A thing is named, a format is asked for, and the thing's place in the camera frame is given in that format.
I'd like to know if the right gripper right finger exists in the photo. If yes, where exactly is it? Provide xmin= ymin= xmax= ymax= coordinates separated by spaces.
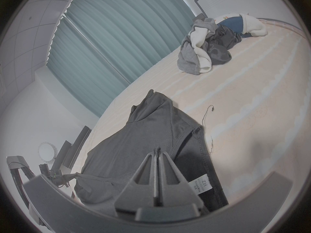
xmin=158 ymin=151 xmax=204 ymax=211

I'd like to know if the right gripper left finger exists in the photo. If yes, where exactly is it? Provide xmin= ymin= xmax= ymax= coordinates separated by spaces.
xmin=114 ymin=148 xmax=158 ymax=213

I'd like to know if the black T-shirt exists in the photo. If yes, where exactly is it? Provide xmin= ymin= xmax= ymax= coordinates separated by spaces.
xmin=74 ymin=89 xmax=229 ymax=213

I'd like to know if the bed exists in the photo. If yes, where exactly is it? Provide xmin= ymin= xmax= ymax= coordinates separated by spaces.
xmin=73 ymin=0 xmax=311 ymax=213

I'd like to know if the pile of clothes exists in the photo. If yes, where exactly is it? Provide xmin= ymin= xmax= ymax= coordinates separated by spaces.
xmin=177 ymin=14 xmax=268 ymax=75

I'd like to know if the black dressing table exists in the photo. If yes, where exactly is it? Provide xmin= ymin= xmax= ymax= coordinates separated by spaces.
xmin=52 ymin=141 xmax=73 ymax=172

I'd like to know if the round white mirror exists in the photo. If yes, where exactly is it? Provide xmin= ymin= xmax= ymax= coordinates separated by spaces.
xmin=38 ymin=142 xmax=56 ymax=163

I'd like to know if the blue-green curtain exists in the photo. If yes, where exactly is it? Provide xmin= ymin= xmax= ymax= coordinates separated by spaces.
xmin=46 ymin=16 xmax=132 ymax=118
xmin=64 ymin=0 xmax=202 ymax=83

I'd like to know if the white printed pillow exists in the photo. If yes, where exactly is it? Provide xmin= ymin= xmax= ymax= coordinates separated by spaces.
xmin=216 ymin=15 xmax=241 ymax=24

